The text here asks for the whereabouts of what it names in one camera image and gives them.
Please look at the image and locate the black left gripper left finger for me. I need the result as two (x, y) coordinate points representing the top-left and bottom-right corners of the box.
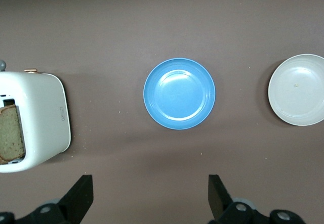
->
(0, 174), (94, 224)

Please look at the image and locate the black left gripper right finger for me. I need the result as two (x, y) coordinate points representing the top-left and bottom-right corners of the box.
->
(208, 174), (304, 224)

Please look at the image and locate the brown bread slice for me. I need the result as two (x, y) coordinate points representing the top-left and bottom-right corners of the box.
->
(0, 104), (26, 165)

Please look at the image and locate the blue plate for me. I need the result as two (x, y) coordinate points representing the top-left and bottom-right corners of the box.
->
(143, 58), (216, 130)

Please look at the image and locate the beige plate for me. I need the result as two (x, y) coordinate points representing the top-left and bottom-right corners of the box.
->
(268, 54), (324, 126)

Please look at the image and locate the cream white toaster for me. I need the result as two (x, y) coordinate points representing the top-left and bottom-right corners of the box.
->
(0, 59), (72, 173)

